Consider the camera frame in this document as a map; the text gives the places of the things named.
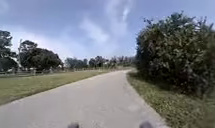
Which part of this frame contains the pale grey paved path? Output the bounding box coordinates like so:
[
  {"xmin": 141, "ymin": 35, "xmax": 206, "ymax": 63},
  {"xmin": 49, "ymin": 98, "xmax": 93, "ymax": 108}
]
[{"xmin": 0, "ymin": 68, "xmax": 171, "ymax": 128}]

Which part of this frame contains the leaf-strewn grass verge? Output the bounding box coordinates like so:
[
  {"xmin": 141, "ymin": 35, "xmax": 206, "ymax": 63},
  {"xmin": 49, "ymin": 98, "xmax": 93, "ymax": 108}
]
[{"xmin": 125, "ymin": 70, "xmax": 215, "ymax": 128}]

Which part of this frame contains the row of trees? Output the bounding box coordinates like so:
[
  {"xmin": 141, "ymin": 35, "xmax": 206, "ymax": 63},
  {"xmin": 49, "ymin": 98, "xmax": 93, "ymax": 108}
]
[{"xmin": 0, "ymin": 29, "xmax": 138, "ymax": 72}]

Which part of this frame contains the robot's own part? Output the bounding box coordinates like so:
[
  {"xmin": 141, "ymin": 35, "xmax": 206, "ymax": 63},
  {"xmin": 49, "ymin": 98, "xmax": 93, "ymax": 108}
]
[
  {"xmin": 138, "ymin": 120, "xmax": 154, "ymax": 128},
  {"xmin": 67, "ymin": 122, "xmax": 81, "ymax": 128}
]

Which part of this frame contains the dense wood of trees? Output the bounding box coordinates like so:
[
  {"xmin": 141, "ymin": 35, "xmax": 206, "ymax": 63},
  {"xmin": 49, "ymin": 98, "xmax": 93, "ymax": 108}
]
[{"xmin": 134, "ymin": 11, "xmax": 215, "ymax": 98}]

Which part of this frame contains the fence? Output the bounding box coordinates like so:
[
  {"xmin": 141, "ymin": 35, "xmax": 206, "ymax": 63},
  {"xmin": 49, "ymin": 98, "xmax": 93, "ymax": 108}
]
[{"xmin": 0, "ymin": 67, "xmax": 93, "ymax": 76}]

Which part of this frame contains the grass field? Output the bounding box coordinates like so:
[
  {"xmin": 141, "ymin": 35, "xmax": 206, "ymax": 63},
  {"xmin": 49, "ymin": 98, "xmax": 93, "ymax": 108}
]
[{"xmin": 0, "ymin": 68, "xmax": 128, "ymax": 108}]

